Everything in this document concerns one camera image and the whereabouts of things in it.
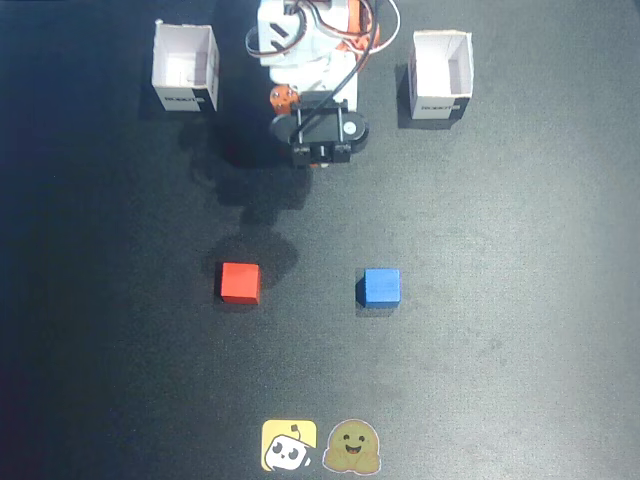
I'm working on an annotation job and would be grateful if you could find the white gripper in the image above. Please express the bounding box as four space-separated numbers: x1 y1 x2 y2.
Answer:
268 52 360 119

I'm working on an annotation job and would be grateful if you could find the red wooden cube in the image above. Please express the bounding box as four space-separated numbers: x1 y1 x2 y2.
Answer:
218 262 262 306

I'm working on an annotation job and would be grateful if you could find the blue wooden cube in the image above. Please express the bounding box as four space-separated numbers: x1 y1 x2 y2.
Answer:
355 268 402 308

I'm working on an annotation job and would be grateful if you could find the white paper box black label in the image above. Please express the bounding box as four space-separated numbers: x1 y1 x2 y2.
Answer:
151 19 221 114
407 29 475 121

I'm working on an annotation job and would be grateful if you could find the yellow robot face sticker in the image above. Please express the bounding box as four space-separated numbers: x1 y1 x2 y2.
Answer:
260 419 318 472

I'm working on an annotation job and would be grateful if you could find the hugging face emoji sticker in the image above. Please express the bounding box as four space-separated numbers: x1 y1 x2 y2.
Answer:
322 418 382 474

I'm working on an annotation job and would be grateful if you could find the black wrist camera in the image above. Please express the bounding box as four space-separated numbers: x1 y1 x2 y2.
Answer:
269 92 371 170

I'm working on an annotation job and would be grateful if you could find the black white servo cable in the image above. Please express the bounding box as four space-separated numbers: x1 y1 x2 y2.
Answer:
244 23 284 57

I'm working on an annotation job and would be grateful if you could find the black camera cable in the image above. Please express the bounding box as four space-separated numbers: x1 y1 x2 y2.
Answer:
297 27 384 139

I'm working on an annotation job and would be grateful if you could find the white red servo cable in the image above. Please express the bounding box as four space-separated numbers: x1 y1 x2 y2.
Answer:
369 0 402 52

